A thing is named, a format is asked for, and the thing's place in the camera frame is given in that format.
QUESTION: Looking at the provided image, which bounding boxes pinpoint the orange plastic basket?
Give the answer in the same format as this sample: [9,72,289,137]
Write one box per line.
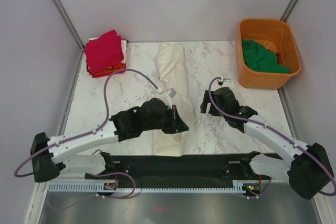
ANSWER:
[235,18,301,90]

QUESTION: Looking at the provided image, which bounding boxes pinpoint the aluminium corner profile left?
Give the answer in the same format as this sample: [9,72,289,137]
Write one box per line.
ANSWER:
[51,0,85,50]

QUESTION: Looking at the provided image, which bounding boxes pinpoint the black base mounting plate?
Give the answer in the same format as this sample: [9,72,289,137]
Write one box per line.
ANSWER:
[99,154,269,187]

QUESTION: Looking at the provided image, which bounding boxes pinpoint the folded orange red t shirt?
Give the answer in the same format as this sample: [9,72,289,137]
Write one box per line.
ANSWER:
[89,62,127,78]

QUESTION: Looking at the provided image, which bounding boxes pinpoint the folded magenta t shirt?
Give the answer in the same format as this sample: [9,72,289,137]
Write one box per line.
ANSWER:
[84,30,126,78]

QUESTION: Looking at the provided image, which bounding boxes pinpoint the cream white t shirt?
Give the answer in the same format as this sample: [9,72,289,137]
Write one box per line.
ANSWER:
[153,43,195,156]

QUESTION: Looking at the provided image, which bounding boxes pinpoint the slotted white cable duct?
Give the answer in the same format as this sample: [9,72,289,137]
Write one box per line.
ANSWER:
[48,180,257,194]

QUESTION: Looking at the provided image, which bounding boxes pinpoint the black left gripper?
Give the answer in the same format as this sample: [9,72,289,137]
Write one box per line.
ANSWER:
[143,105,188,134]

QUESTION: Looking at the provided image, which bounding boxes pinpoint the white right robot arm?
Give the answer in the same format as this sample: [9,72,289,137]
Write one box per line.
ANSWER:
[200,87,335,199]

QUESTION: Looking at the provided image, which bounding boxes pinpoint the green t shirt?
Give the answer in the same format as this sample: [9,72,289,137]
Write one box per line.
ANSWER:
[241,39,290,74]

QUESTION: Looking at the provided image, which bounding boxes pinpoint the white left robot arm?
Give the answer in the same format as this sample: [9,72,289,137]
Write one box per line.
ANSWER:
[30,98,189,183]

